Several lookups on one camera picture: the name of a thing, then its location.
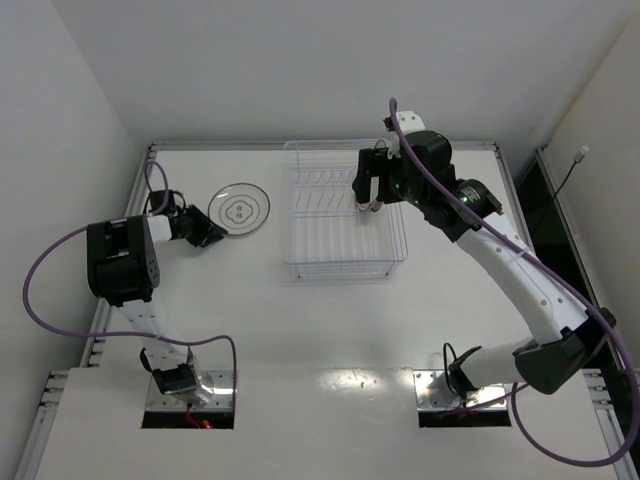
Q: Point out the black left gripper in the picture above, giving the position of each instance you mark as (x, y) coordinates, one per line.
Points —
(195, 225)

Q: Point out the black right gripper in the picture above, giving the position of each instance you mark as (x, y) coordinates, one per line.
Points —
(366, 173)

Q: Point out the white plate orange sunburst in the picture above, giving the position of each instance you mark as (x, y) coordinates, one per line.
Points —
(372, 206)

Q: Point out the white plate teal rim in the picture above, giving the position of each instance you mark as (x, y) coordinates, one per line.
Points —
(240, 208)

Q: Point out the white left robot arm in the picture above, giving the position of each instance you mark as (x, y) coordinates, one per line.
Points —
(123, 269)

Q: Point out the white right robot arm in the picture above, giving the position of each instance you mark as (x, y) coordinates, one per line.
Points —
(565, 336)

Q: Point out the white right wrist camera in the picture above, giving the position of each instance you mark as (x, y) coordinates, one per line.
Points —
(409, 122)

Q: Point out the white wire dish rack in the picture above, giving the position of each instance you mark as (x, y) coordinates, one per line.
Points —
(329, 237)

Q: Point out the aluminium table frame rail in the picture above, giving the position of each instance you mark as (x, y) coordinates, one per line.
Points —
(56, 379)

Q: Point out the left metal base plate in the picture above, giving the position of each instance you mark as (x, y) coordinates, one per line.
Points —
(215, 396)

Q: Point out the metal base plate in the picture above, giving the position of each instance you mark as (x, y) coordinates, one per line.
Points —
(215, 396)
(433, 395)

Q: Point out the black cable white plug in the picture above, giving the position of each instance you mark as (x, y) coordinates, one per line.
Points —
(578, 158)

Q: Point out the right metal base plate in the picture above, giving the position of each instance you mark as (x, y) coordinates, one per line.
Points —
(433, 395)

